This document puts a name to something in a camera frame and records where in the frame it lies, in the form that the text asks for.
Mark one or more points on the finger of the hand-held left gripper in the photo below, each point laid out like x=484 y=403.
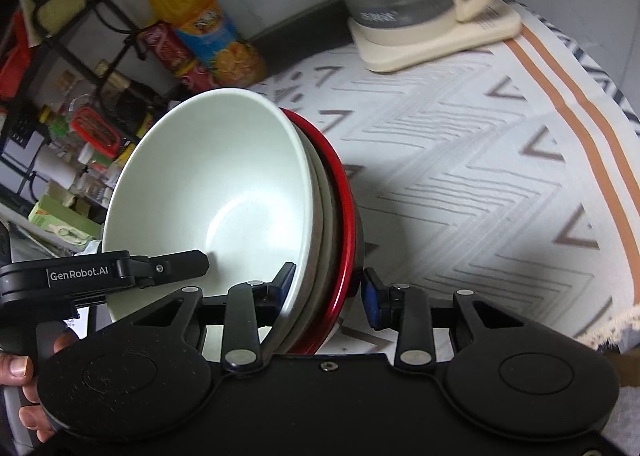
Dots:
x=175 y=266

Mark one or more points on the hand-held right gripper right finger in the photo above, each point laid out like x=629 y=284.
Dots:
x=371 y=298

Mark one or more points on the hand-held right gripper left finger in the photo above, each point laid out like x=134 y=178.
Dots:
x=283 y=293

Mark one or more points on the red bowl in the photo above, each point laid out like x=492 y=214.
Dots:
x=347 y=216

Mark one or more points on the pale green bowl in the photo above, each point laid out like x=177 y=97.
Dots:
x=210 y=176

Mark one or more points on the person's left hand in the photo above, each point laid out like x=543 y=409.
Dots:
x=30 y=386

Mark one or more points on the green carton box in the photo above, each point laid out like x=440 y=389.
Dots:
x=55 y=221

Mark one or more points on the red-lidded clear container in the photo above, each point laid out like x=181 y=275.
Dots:
x=95 y=129

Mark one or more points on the patterned beige table mat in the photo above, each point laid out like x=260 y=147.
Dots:
x=475 y=161

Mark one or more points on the dark glass bottle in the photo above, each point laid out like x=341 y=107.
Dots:
x=130 y=96

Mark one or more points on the red soda can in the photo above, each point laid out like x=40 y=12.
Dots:
x=170 y=51

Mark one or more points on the red bag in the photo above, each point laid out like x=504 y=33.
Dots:
x=14 y=61

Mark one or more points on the orange juice bottle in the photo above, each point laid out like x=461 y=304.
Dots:
x=205 y=21

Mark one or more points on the cream kettle base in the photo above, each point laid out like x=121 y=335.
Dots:
x=430 y=44

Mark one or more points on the black metal shelf rack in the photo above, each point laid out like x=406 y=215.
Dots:
x=107 y=11

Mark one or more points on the yellow sponge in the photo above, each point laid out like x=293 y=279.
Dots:
x=62 y=9

